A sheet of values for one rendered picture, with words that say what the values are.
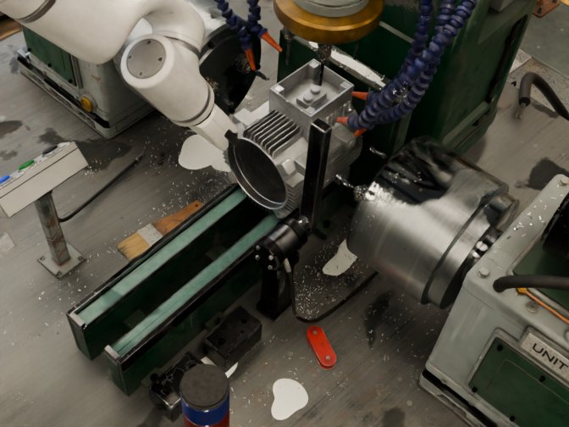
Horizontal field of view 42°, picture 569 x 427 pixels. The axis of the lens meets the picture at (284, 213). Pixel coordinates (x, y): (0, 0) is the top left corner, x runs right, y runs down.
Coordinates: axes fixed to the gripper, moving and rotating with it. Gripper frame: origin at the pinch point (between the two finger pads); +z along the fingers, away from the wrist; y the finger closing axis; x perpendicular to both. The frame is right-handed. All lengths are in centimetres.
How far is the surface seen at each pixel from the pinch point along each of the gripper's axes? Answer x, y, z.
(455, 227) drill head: 9.4, 42.9, -1.3
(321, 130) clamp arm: 8.2, 20.2, -13.8
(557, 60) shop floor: 126, -4, 198
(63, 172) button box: -22.3, -15.9, -9.6
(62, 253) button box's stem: -36.8, -17.5, 7.9
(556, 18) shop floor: 149, -19, 211
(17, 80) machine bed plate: -17, -68, 24
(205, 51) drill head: 11.0, -15.1, 0.9
